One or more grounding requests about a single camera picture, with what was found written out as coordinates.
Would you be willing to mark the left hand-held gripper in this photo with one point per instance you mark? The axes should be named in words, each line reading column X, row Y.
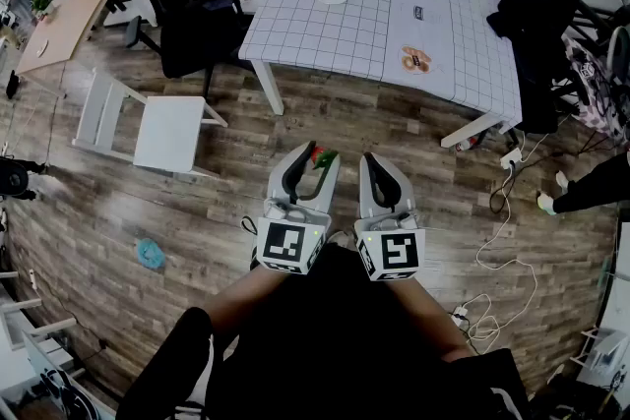
column 283, row 246

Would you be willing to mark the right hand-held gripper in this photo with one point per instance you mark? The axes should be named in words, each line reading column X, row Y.
column 398, row 253

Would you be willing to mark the red strawberry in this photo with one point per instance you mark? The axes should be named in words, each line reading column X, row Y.
column 325, row 158

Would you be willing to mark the person's left forearm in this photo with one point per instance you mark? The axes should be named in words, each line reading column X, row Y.
column 241, row 300

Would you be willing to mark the person's right forearm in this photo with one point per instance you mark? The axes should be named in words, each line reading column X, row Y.
column 428, row 315

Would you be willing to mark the person's white shoe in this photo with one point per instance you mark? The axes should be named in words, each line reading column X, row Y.
column 340, row 240

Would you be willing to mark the red and white can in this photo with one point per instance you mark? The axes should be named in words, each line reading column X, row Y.
column 465, row 144

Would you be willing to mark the white table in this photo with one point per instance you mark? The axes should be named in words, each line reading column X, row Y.
column 272, row 91

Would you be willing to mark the white power strip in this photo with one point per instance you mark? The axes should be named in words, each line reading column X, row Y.
column 459, row 313
column 511, row 158

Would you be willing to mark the white wooden chair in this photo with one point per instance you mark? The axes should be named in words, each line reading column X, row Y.
column 167, row 133

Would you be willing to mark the person's black clothing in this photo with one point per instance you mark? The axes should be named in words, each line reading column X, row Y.
column 344, row 339

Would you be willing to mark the white grid tablecloth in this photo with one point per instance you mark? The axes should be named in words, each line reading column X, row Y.
column 344, row 24

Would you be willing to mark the blue cloth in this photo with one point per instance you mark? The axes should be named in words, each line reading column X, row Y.
column 150, row 253

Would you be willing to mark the black mesh office chair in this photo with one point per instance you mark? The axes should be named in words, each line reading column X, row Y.
column 192, row 15

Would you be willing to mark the black jacket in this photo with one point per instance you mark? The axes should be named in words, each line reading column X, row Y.
column 536, row 39

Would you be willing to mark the patterned fabric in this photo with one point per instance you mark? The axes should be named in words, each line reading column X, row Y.
column 595, row 108

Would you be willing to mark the light wooden desk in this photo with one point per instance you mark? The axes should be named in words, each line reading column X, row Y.
column 69, row 24

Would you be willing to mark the white round coaster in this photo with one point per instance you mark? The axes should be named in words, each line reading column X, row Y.
column 43, row 46

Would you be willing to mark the white shelf rack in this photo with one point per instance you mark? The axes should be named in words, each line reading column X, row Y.
column 29, row 305

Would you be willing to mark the green potted plant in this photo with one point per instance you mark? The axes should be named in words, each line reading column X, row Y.
column 42, row 5

